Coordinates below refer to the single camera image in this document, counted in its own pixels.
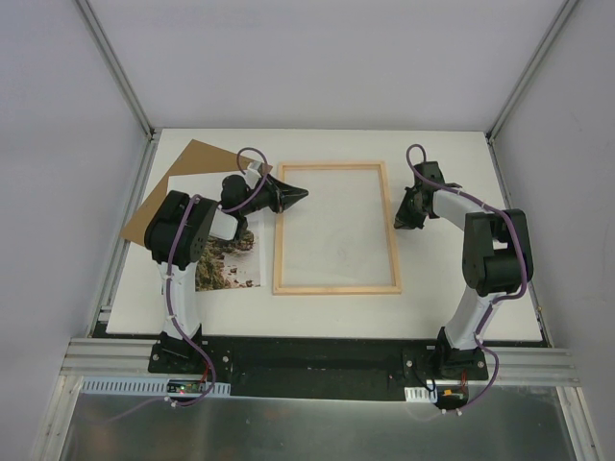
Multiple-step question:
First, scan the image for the light wooden picture frame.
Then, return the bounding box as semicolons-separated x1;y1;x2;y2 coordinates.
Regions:
271;160;403;296

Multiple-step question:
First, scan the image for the clear acrylic sheet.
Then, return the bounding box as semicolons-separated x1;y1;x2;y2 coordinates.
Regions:
281;165;395;287

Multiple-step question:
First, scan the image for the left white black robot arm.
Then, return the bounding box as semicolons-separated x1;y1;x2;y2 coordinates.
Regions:
144;173;308;374

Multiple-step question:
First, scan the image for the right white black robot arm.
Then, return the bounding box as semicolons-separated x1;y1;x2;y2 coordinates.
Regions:
394;161;533;379

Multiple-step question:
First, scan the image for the landscape photo print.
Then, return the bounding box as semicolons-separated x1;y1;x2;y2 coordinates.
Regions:
167;172;265;292

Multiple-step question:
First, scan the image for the brown backing board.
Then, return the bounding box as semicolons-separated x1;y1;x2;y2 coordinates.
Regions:
120;139;251;246

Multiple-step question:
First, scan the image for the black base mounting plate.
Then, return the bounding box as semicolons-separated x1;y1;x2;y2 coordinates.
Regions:
148;336;488;401

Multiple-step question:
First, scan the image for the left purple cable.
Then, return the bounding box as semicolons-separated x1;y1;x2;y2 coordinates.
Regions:
79;146;270;424

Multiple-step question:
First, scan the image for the right white cable duct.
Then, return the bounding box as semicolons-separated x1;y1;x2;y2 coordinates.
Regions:
404;387;438;404

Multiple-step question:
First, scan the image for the white cable duct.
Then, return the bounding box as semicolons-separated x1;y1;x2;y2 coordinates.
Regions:
81;376;209;399
404;387;438;404

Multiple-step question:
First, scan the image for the left aluminium corner post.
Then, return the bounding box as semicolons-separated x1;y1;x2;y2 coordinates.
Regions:
73;0;155;140

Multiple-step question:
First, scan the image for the aluminium corner post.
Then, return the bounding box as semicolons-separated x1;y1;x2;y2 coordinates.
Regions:
485;0;581;145
73;0;155;140

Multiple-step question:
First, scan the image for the right aluminium corner post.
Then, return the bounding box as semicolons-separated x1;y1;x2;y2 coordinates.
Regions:
485;0;581;145

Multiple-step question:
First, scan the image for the aluminium front rail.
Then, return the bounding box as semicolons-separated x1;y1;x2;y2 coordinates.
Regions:
60;335;162;378

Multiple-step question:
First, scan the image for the left white cable duct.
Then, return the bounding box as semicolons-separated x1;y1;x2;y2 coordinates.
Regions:
81;376;209;399

